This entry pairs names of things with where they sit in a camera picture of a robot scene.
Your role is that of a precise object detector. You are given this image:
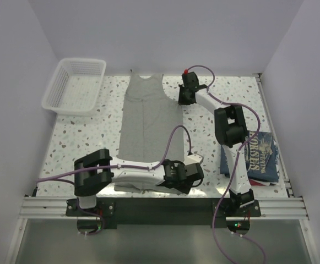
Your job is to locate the grey tank top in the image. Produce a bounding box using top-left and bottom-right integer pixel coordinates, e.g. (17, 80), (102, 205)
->
(113, 69), (185, 193)

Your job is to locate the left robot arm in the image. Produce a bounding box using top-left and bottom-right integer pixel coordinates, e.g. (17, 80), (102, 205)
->
(74, 149), (204, 216)

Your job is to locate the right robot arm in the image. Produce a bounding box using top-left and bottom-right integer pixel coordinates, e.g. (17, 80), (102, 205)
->
(178, 70), (254, 216)

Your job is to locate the folded blue printed tank top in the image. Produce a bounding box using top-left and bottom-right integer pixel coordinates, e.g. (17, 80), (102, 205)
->
(220, 131), (282, 184)

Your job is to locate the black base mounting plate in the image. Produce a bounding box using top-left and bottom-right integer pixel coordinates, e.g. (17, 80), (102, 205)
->
(66, 197), (262, 231)

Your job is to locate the white plastic basket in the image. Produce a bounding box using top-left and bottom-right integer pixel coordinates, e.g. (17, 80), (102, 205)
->
(41, 58), (106, 116)

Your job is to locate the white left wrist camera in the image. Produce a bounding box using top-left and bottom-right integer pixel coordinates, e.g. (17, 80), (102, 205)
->
(183, 153), (204, 165)

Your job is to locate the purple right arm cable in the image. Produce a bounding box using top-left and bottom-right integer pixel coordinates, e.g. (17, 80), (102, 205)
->
(187, 64), (268, 264)

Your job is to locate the aluminium rail frame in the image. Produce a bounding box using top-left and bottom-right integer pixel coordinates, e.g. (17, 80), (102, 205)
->
(10, 76), (312, 263)

